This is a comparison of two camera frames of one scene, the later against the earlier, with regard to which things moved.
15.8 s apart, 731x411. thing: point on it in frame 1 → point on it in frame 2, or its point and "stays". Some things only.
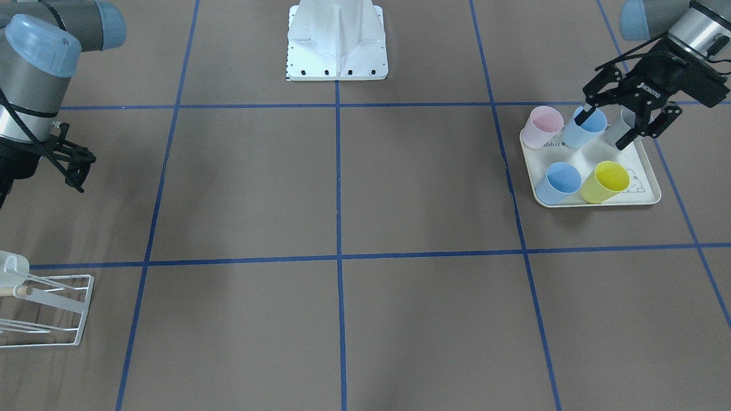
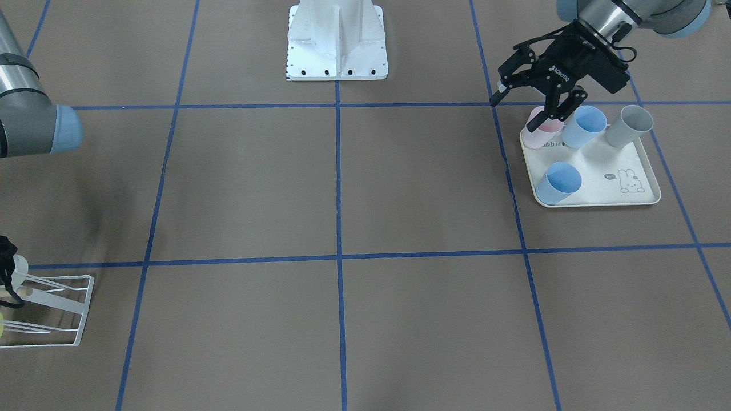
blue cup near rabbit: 562,180 stays
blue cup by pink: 577,136 stays
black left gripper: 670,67 → 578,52
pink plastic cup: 541,126 stays
